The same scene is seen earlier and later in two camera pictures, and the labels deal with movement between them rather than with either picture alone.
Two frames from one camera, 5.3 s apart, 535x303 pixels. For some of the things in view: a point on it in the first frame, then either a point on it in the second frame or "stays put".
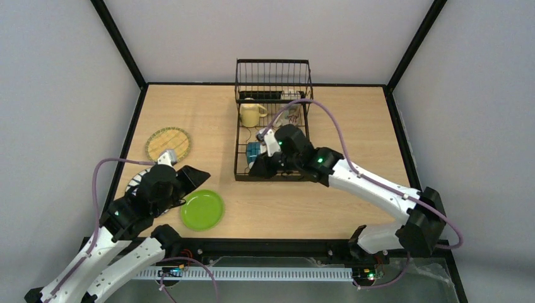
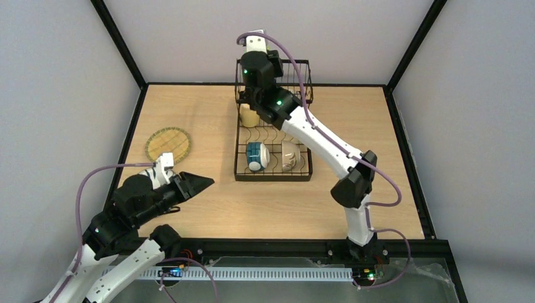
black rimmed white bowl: x=254 y=149 stays put
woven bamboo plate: x=167 y=137 stays put
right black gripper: x=270 y=162 -> x=252 y=96
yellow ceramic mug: x=249 y=113 stays put
